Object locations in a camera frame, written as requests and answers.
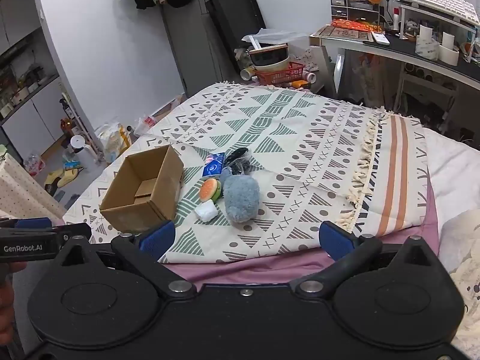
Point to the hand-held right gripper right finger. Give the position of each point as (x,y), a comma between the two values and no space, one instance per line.
(335,238)

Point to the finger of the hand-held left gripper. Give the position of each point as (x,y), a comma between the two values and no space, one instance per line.
(33,223)

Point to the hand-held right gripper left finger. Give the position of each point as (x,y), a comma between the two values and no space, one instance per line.
(157,238)

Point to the brown cardboard box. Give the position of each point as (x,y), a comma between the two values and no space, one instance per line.
(161,191)

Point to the white foam sponge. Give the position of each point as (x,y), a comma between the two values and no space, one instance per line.
(206,210)

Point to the orange green fruit plush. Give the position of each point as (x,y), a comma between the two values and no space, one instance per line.
(209,190)

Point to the blue fluffy plush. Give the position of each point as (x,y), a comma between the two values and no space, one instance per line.
(240,198)

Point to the clear bag of black items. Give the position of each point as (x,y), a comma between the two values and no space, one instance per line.
(238,154)

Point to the person's left hand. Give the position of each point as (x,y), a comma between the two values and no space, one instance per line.
(4,307)

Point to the dotted beige cloth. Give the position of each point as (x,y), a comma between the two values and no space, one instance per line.
(22,191)

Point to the small red white bag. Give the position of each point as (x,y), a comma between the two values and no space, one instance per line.
(34,164)

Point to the white humidifier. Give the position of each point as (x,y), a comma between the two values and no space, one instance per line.
(78,146)

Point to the orange striped blanket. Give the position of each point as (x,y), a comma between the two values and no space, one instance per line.
(397,172)

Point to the blue tissue pack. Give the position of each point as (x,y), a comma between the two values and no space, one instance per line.
(213,165)

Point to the triangle patterned blanket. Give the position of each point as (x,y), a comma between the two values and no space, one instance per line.
(300,150)

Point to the yellow white plastic bag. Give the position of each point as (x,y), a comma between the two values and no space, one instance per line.
(114,142)

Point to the white cabinet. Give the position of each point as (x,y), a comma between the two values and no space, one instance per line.
(26,116)

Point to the black felt plush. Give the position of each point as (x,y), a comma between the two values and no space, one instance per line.
(242,168)

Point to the red white plastic bag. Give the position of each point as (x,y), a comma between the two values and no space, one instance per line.
(145,125)

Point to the white quilt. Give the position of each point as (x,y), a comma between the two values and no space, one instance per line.
(453,180)

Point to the orange roll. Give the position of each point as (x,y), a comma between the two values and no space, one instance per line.
(299,84)

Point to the red plastic basket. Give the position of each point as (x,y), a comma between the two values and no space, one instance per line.
(279,75)

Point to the beige bowl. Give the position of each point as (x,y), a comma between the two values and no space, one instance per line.
(273,64)

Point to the paper cup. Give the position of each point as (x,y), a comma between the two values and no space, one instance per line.
(247,73)

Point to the dark grey wardrobe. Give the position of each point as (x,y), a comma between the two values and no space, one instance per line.
(195,52)

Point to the black desk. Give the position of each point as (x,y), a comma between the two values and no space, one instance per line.
(408,50)

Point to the brown patterned board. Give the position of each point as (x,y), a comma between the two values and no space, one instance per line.
(337,35)

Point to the white phone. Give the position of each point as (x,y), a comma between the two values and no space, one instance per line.
(380,39)

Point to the clear plastic bag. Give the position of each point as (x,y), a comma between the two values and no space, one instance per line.
(277,35)

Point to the white tape roll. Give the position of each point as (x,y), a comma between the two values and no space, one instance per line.
(426,45)
(449,50)

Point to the red snack packet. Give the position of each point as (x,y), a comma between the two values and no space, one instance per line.
(354,25)

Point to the grey drawer organizer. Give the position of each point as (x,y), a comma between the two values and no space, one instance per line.
(352,2)

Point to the black flat panel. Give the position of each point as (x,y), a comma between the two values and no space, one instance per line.
(234,11)

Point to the white monitor riser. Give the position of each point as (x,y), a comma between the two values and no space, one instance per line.
(435,17)

